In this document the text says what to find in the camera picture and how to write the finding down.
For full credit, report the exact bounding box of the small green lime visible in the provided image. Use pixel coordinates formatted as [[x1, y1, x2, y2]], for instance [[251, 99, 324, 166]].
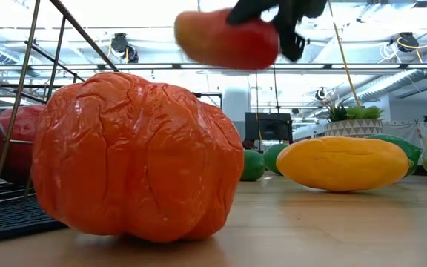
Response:
[[239, 148, 266, 182]]

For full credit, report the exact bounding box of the yellow cable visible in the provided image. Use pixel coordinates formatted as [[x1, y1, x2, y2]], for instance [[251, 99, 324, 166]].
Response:
[[326, 0, 362, 108]]

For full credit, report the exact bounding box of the black monitor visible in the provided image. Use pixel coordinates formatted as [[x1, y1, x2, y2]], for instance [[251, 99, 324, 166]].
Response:
[[245, 112, 294, 142]]

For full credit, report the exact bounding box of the round dark blue mat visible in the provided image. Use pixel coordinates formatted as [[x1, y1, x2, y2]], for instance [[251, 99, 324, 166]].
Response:
[[0, 177, 69, 245]]

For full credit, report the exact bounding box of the yellow mango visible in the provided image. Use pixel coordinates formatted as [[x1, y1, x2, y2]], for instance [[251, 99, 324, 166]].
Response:
[[275, 136, 415, 193]]

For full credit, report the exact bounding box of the round green lime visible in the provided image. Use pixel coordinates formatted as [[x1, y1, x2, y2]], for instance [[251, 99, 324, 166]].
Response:
[[263, 143, 291, 176]]

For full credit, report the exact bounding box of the succulent in white pot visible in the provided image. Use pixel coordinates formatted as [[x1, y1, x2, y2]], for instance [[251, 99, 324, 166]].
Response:
[[323, 96, 385, 139]]

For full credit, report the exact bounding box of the crinkled orange bell pepper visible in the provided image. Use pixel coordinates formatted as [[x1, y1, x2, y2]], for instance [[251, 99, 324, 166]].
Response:
[[30, 71, 245, 244]]

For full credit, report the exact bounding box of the bright red apple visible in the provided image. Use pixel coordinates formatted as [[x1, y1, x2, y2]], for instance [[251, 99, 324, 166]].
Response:
[[0, 104, 47, 185]]

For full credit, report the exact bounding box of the red orange mango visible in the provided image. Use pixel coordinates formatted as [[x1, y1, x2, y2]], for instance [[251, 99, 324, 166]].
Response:
[[173, 7, 280, 71]]

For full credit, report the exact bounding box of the large dark green lime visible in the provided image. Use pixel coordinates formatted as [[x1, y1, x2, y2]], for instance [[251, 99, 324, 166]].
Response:
[[365, 133, 423, 178]]

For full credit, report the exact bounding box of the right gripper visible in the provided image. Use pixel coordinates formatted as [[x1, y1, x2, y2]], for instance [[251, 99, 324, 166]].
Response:
[[226, 0, 328, 63]]

